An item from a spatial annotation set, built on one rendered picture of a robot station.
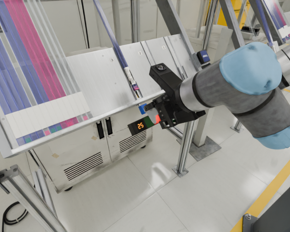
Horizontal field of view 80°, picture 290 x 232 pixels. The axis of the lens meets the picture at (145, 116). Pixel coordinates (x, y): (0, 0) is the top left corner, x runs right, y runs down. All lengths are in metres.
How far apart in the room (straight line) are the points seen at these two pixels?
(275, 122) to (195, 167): 1.01
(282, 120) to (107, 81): 0.44
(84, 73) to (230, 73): 0.40
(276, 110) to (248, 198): 1.01
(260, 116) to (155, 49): 0.46
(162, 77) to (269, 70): 0.22
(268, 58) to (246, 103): 0.07
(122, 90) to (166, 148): 0.89
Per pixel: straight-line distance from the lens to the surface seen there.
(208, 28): 1.61
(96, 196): 1.19
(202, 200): 1.19
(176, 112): 0.42
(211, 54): 1.67
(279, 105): 0.34
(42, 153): 0.94
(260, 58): 0.28
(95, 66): 0.56
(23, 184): 0.60
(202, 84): 0.31
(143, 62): 0.63
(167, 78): 0.42
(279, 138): 0.36
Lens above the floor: 1.03
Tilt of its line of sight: 38 degrees down
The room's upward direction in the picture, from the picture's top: straight up
